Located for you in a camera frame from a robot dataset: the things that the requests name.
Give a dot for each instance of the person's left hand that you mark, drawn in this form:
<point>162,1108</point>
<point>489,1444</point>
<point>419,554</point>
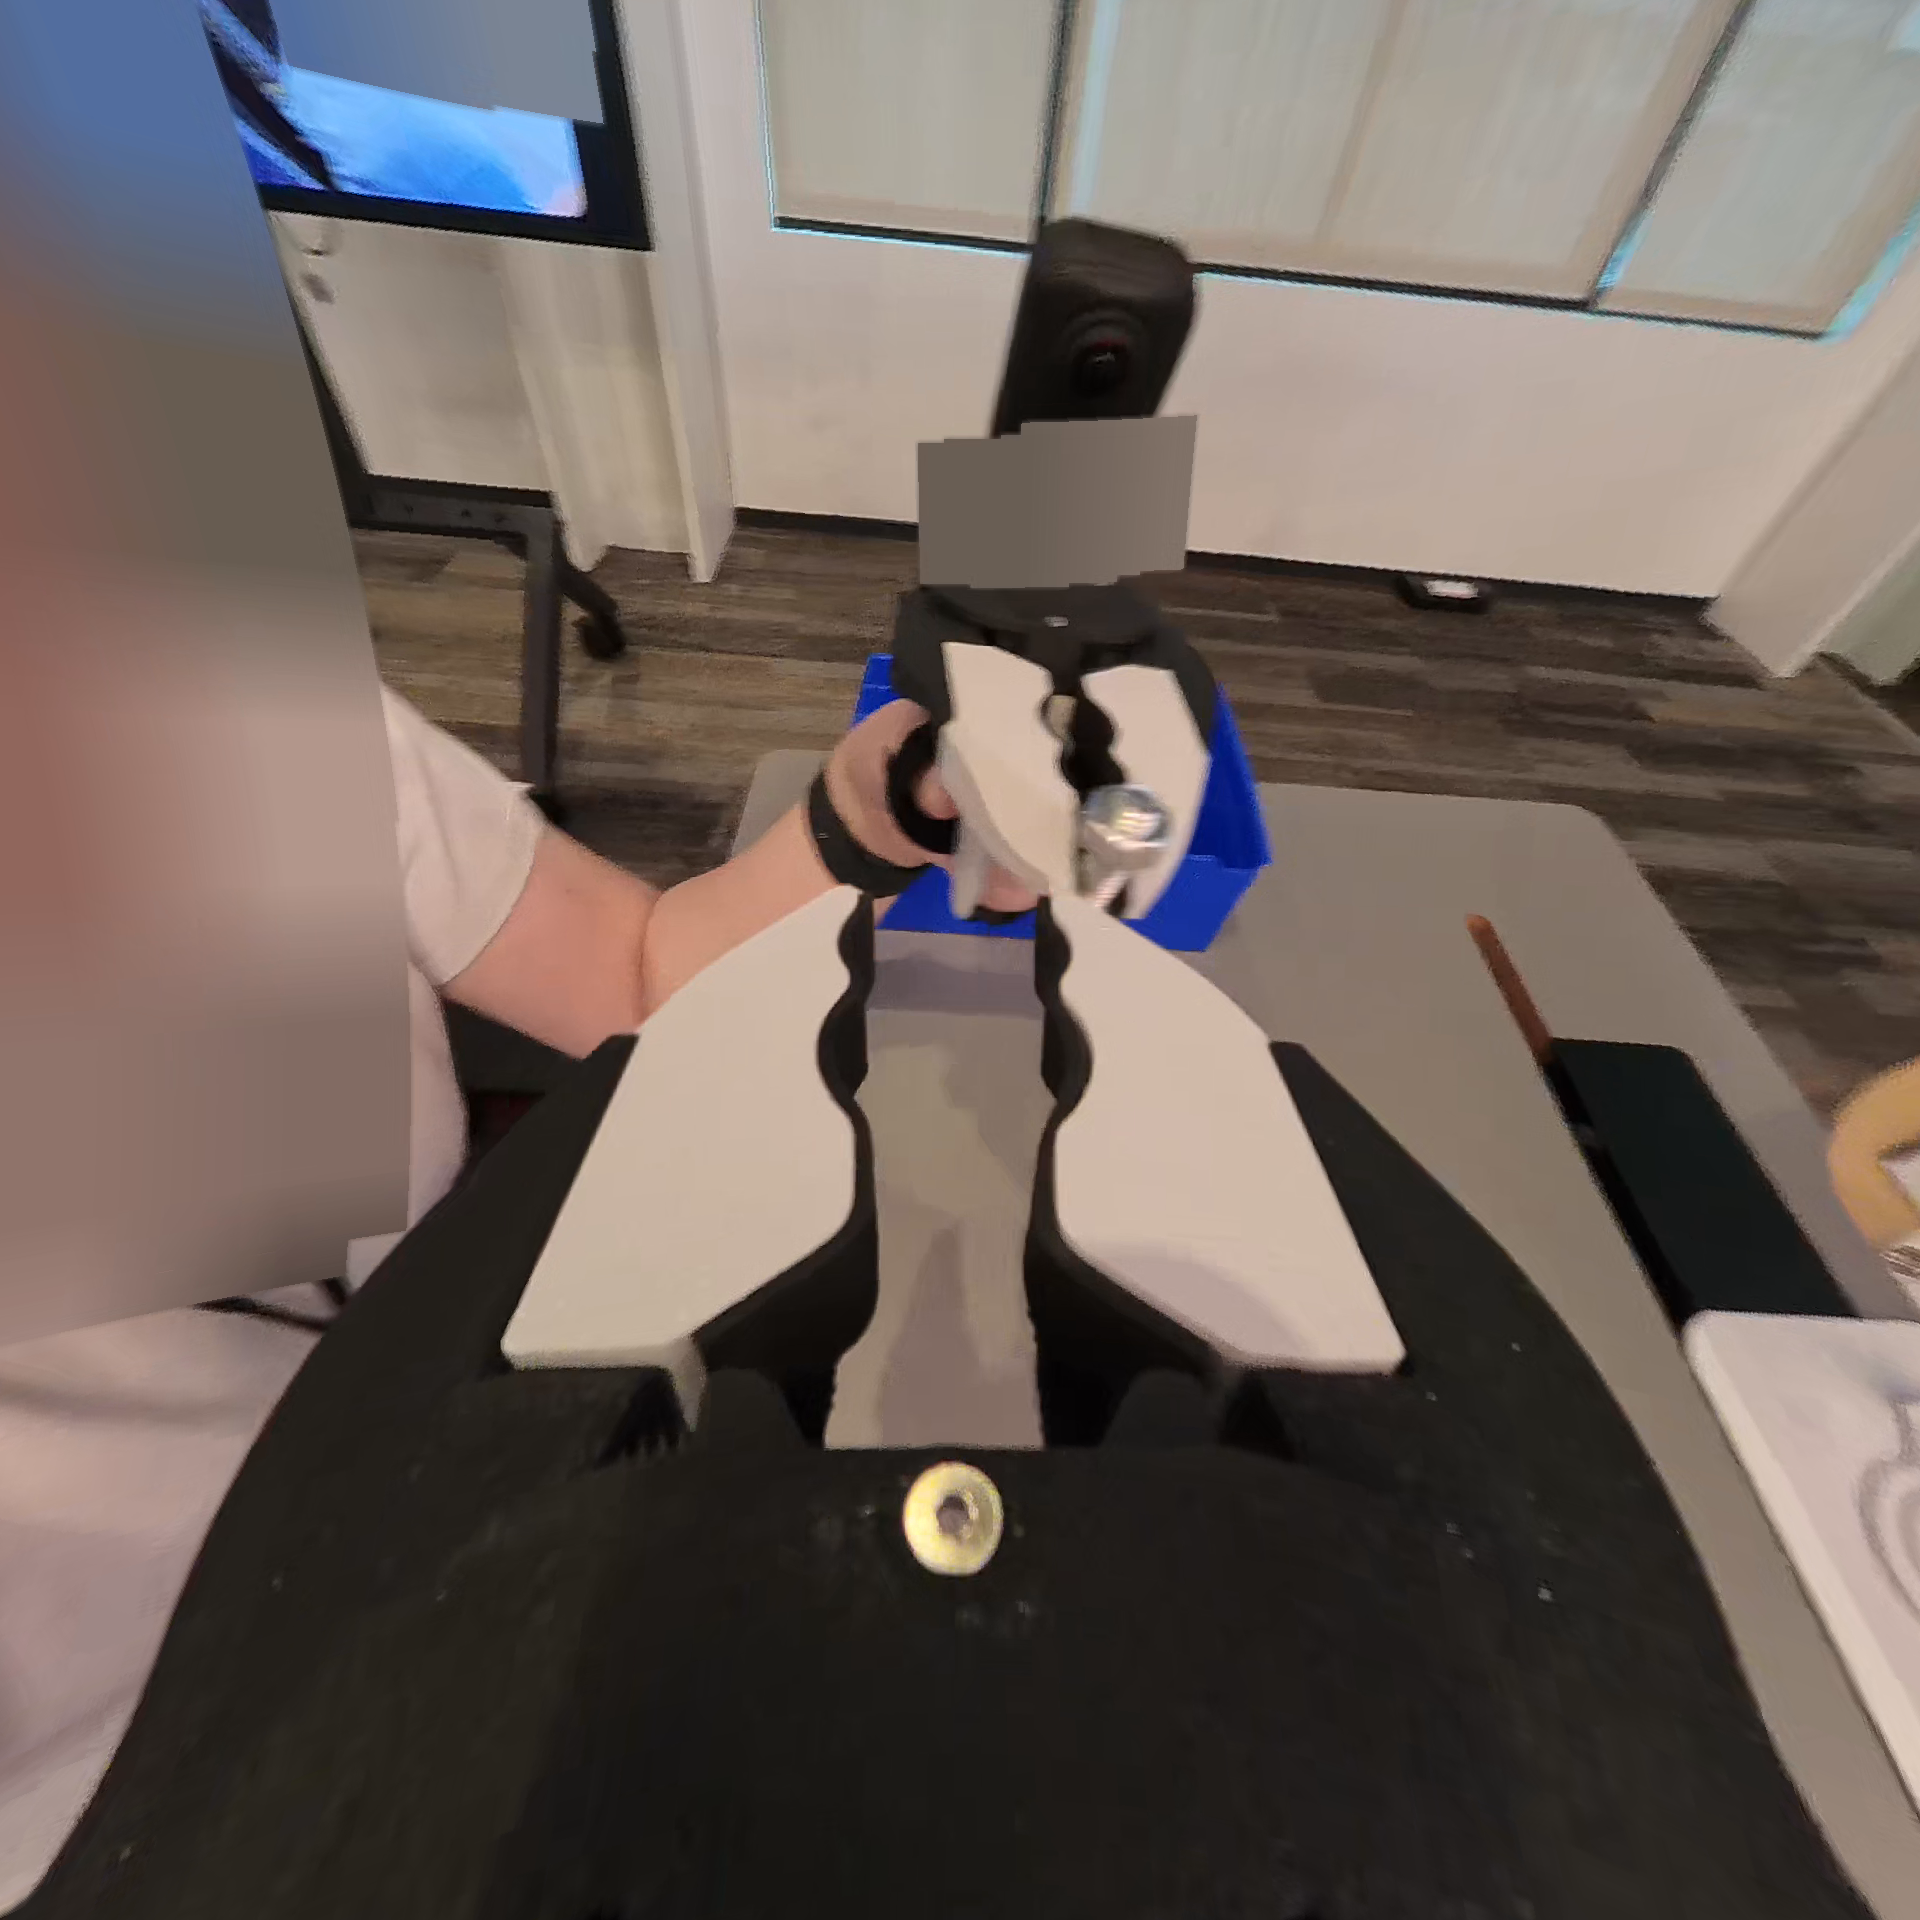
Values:
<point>909,786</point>

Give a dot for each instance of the black phone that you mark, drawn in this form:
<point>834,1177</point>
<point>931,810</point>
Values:
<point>1681,1170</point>

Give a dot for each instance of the white board stand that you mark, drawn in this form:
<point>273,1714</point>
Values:
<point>1801,1471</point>

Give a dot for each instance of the black screen stand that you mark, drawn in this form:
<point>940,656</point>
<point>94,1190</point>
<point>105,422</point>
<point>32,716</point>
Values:
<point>541,602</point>

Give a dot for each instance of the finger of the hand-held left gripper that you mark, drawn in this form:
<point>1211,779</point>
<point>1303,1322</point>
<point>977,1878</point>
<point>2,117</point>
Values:
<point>1155,734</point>
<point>1006,766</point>

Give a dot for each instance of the large window with blinds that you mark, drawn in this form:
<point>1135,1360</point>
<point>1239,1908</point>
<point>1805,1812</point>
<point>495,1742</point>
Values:
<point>1350,137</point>

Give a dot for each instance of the wall screen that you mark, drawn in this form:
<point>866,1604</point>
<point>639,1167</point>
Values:
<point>452,176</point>

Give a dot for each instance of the silver hex bolt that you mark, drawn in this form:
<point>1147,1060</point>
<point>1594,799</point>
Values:
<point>1124,827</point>

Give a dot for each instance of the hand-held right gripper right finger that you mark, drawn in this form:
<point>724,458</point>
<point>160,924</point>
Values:
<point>1217,1200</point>

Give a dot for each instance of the black wristwatch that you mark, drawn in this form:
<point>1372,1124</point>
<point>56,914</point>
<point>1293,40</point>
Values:
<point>839,841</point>

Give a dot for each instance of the person's left forearm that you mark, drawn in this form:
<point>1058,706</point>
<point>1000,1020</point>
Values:
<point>660,932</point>

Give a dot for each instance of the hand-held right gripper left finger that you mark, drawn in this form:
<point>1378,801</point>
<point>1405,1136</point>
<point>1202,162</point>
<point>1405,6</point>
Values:
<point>689,1200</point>

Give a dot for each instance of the blue plastic bin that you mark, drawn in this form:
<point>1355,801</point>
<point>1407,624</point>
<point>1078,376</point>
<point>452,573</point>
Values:
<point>1225,871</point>

